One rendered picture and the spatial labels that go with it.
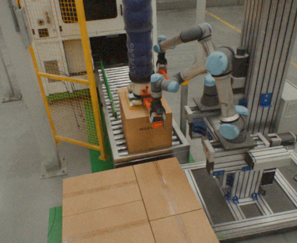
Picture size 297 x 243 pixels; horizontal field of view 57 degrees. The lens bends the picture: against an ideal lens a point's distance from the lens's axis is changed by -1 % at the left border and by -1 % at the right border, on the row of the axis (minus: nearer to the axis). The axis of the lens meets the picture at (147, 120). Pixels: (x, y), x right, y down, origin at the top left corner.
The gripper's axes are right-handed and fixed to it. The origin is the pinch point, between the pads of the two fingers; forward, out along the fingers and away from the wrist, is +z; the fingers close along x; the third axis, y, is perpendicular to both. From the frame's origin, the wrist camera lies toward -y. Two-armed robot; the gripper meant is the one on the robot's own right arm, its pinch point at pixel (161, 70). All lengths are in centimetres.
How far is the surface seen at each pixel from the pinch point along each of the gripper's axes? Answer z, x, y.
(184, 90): 21.2, 22.0, 9.3
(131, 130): 24, -42, 61
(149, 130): 27, -26, 61
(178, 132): 48, 5, 42
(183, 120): 59, 21, 10
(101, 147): 90, -71, -7
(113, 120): 56, -54, -7
